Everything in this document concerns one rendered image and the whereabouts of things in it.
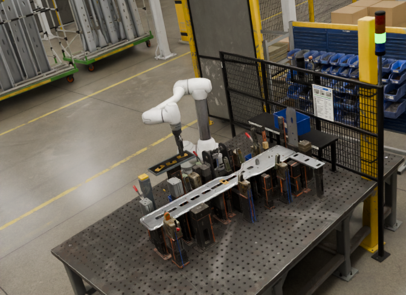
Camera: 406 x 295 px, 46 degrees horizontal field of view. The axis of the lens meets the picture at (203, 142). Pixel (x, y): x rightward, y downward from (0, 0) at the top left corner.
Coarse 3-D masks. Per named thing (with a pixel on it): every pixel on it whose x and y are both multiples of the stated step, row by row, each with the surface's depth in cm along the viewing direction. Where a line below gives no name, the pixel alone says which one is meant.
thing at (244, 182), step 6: (240, 186) 358; (246, 186) 353; (240, 192) 361; (246, 192) 355; (246, 198) 357; (252, 198) 359; (246, 204) 362; (252, 204) 363; (246, 210) 364; (252, 210) 364; (246, 216) 368; (252, 216) 366; (252, 222) 367
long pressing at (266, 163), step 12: (264, 156) 393; (288, 156) 387; (240, 168) 382; (252, 168) 380; (264, 168) 377; (216, 180) 373; (192, 192) 363; (216, 192) 357; (168, 204) 353; (180, 204) 352; (192, 204) 349; (144, 216) 345; (156, 216) 343; (156, 228) 331
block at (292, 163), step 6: (288, 162) 382; (294, 162) 381; (288, 168) 382; (294, 168) 376; (294, 174) 379; (300, 174) 383; (294, 180) 382; (294, 186) 385; (300, 186) 387; (294, 192) 388; (300, 192) 390
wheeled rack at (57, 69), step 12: (36, 12) 945; (0, 24) 906; (60, 60) 1039; (72, 60) 985; (48, 72) 992; (60, 72) 984; (72, 72) 989; (24, 84) 942; (36, 84) 945; (0, 96) 910
